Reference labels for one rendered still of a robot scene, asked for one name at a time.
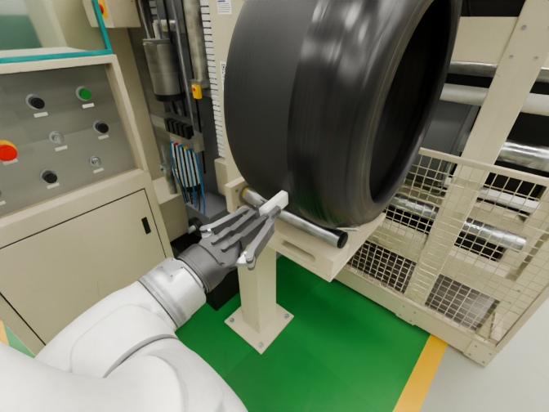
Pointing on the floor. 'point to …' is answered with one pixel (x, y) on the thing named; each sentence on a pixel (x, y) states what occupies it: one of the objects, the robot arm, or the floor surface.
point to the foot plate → (260, 342)
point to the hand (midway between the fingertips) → (274, 206)
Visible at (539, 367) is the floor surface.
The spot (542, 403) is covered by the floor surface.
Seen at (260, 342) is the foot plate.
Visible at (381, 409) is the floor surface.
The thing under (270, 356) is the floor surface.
